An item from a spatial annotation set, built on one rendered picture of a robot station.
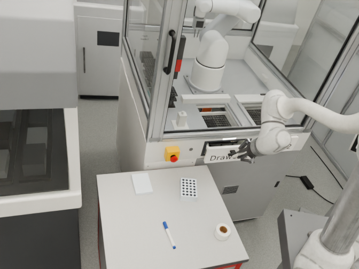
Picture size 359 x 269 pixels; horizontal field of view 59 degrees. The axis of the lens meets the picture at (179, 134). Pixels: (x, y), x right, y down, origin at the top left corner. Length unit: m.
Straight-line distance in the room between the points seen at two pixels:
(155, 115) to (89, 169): 1.35
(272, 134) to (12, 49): 0.98
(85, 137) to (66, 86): 2.00
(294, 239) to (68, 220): 1.08
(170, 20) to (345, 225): 0.94
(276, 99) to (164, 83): 0.49
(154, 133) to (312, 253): 0.86
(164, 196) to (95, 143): 1.47
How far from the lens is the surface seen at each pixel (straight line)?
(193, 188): 1.65
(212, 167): 1.91
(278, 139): 1.35
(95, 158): 2.85
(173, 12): 1.28
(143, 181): 1.66
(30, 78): 1.06
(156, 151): 1.68
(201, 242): 1.53
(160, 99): 1.46
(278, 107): 1.41
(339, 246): 1.24
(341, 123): 1.21
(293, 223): 1.65
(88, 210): 2.50
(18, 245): 1.87
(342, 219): 1.15
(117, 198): 1.60
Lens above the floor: 2.03
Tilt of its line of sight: 40 degrees down
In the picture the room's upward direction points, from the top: 13 degrees clockwise
